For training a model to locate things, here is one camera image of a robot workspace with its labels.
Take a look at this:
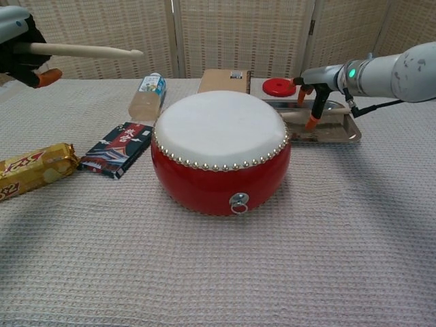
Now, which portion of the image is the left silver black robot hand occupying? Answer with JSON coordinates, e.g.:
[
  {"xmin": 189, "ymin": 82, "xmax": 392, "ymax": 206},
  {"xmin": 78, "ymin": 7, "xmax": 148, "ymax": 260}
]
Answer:
[{"xmin": 0, "ymin": 5, "xmax": 64, "ymax": 89}]

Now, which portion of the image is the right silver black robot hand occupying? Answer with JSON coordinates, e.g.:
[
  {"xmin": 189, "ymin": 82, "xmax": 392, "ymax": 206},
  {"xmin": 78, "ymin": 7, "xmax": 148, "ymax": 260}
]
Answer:
[{"xmin": 289, "ymin": 64, "xmax": 341, "ymax": 132}]

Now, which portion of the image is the wooden drumstick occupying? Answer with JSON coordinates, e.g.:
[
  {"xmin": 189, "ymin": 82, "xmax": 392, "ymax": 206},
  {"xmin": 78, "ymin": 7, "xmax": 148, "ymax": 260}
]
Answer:
[
  {"xmin": 281, "ymin": 107, "xmax": 350, "ymax": 121},
  {"xmin": 15, "ymin": 42, "xmax": 144, "ymax": 58}
]

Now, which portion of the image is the metal tray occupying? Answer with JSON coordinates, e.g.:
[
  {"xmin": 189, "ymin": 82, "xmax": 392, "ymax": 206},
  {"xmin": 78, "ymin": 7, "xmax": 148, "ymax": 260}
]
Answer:
[{"xmin": 264, "ymin": 99, "xmax": 362, "ymax": 144}]

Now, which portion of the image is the red drum with white head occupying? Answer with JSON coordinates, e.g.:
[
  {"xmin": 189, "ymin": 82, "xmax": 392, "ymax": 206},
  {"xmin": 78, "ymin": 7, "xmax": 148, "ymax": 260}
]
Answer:
[{"xmin": 151, "ymin": 90, "xmax": 292, "ymax": 217}]

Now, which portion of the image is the red round plastic disc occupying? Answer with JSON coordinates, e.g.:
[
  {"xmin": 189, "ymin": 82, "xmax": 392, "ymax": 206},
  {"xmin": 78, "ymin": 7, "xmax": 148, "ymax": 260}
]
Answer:
[{"xmin": 262, "ymin": 78, "xmax": 297, "ymax": 98}]

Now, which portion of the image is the brown spiral notebook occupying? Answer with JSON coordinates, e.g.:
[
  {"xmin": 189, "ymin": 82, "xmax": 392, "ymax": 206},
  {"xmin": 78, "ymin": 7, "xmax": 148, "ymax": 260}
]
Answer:
[{"xmin": 197, "ymin": 69, "xmax": 253, "ymax": 95}]

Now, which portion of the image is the gold foil snack package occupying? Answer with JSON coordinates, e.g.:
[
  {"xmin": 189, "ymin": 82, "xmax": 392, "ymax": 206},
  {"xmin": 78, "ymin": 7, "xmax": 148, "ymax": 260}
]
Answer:
[{"xmin": 0, "ymin": 142, "xmax": 82, "ymax": 202}]

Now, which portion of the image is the woven bamboo folding screen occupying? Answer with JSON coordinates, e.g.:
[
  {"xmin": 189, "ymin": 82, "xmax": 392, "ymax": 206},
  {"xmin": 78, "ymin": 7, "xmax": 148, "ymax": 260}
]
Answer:
[{"xmin": 0, "ymin": 0, "xmax": 436, "ymax": 86}]

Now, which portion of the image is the dark printed card box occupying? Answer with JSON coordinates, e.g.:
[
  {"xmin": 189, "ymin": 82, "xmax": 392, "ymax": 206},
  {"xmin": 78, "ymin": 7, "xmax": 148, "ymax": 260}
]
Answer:
[{"xmin": 77, "ymin": 121, "xmax": 154, "ymax": 180}]

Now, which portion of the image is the clear plastic drink bottle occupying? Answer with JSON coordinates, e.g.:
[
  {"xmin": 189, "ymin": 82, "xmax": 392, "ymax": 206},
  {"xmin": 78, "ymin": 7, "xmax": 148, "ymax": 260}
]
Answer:
[{"xmin": 127, "ymin": 72, "xmax": 168, "ymax": 121}]

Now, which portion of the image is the beige woven tablecloth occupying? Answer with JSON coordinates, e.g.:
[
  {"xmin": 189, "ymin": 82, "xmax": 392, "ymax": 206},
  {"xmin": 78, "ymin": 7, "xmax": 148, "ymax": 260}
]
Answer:
[{"xmin": 0, "ymin": 76, "xmax": 436, "ymax": 327}]

